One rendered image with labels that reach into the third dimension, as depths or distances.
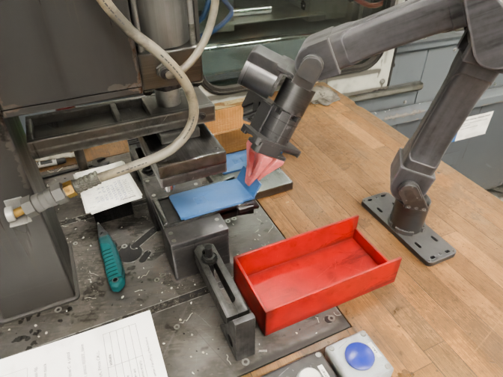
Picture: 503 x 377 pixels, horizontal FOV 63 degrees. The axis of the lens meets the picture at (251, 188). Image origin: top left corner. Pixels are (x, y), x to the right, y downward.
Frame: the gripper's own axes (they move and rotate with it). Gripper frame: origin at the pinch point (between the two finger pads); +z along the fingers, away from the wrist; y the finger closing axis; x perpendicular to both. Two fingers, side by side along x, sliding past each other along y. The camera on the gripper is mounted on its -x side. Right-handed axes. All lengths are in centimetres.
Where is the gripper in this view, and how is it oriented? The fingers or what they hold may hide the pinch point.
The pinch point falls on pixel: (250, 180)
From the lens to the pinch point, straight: 76.1
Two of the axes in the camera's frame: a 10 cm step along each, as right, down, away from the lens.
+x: 4.5, 5.1, -7.3
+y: -7.7, -1.9, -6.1
